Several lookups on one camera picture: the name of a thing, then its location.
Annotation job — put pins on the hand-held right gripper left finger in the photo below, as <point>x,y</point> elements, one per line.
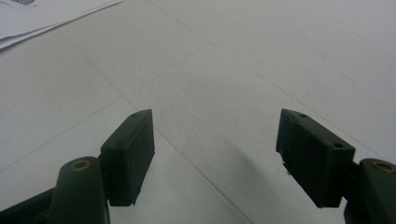
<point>124,158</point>

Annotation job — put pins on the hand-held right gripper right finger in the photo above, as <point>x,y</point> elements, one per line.
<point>314,155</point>

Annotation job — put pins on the white paper sheet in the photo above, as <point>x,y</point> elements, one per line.
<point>46,15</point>

